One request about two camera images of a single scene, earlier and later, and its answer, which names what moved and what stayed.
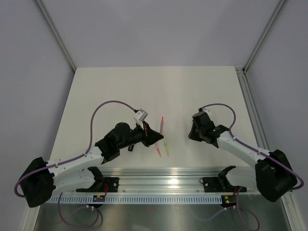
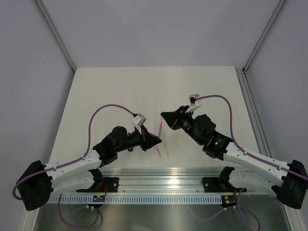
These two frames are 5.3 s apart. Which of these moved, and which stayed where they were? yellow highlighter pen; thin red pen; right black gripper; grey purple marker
Moved: right black gripper
Stayed: yellow highlighter pen; grey purple marker; thin red pen
